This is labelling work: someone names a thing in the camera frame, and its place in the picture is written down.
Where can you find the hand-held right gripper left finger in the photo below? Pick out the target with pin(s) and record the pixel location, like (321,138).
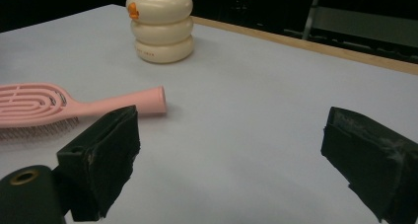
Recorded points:
(98,158)

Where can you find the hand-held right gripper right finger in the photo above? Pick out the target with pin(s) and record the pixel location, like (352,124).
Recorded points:
(374,158)

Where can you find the pink hairbrush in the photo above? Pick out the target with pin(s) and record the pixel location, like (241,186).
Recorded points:
(98,107)

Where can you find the cream duck-face bowl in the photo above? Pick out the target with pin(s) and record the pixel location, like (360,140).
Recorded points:
(161,30)

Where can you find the grey metal stand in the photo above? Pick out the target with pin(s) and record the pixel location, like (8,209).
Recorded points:
(361,25)

